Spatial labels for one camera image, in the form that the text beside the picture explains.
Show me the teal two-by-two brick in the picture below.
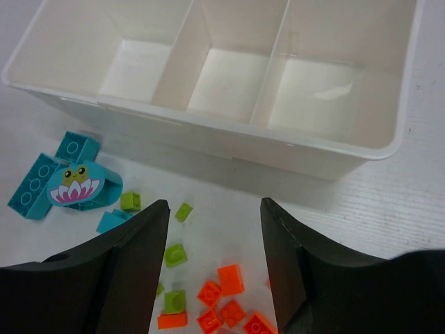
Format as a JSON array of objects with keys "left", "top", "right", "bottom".
[{"left": 55, "top": 132, "right": 100, "bottom": 164}]

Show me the lime green small brick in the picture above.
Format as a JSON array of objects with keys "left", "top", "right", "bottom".
[
  {"left": 164, "top": 244, "right": 188, "bottom": 268},
  {"left": 175, "top": 202, "right": 193, "bottom": 223},
  {"left": 120, "top": 191, "right": 141, "bottom": 212},
  {"left": 156, "top": 283, "right": 165, "bottom": 297}
]

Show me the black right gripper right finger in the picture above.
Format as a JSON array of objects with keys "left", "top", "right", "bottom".
[{"left": 260, "top": 198, "right": 444, "bottom": 333}]

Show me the teal frog lotus brick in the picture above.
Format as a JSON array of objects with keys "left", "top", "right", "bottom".
[{"left": 47, "top": 161, "right": 123, "bottom": 212}]

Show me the orange small brick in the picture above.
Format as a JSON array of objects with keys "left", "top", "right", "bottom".
[
  {"left": 220, "top": 299, "right": 246, "bottom": 328},
  {"left": 197, "top": 309, "right": 224, "bottom": 334},
  {"left": 218, "top": 264, "right": 245, "bottom": 296},
  {"left": 157, "top": 311, "right": 188, "bottom": 330},
  {"left": 197, "top": 280, "right": 222, "bottom": 308},
  {"left": 243, "top": 311, "right": 278, "bottom": 334}
]

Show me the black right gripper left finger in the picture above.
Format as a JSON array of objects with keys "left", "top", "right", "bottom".
[{"left": 1, "top": 200, "right": 170, "bottom": 333}]

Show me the teal two-by-four brick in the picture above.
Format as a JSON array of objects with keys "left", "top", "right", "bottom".
[{"left": 8, "top": 153, "right": 66, "bottom": 221}]

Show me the lime green arch brick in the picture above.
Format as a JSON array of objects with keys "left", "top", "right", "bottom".
[{"left": 164, "top": 290, "right": 186, "bottom": 315}]

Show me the small teal slope brick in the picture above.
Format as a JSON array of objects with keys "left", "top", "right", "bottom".
[{"left": 96, "top": 209, "right": 133, "bottom": 234}]

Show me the white three-compartment plastic bin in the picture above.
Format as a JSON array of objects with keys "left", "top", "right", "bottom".
[{"left": 1, "top": 1, "right": 424, "bottom": 180}]

